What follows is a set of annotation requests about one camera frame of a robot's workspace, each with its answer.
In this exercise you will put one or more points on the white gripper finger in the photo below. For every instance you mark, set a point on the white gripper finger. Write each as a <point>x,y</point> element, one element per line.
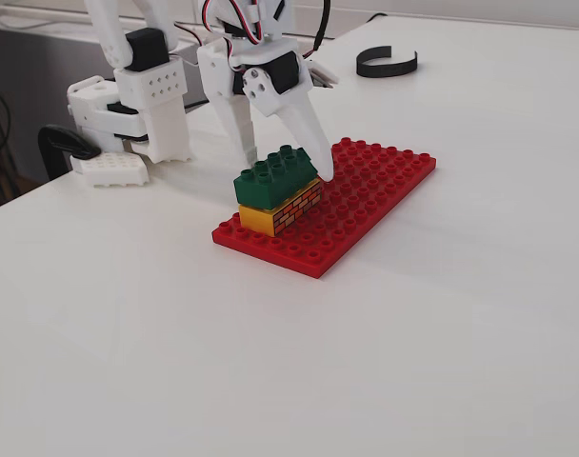
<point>304,128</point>
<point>239,124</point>

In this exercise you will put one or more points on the green lego brick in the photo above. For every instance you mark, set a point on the green lego brick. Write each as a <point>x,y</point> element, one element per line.
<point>270,185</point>

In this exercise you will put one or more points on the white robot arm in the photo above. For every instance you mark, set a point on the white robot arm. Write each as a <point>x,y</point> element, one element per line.
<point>149,114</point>

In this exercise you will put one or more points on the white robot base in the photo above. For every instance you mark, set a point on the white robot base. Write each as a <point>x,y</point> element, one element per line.
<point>108,171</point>

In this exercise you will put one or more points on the red lego baseplate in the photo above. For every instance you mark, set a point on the red lego baseplate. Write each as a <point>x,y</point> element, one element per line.
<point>375,204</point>

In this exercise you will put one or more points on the curved black strip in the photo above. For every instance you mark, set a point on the curved black strip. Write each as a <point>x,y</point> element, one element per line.
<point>385,70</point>

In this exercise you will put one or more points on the black table clamp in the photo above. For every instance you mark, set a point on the black table clamp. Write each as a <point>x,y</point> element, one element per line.
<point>61,138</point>

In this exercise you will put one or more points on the wrist camera in white mount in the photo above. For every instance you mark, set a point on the wrist camera in white mount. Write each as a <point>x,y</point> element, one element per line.
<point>325,75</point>

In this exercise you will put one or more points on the yellow lego brick wall print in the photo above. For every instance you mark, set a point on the yellow lego brick wall print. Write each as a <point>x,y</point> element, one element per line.
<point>256,219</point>

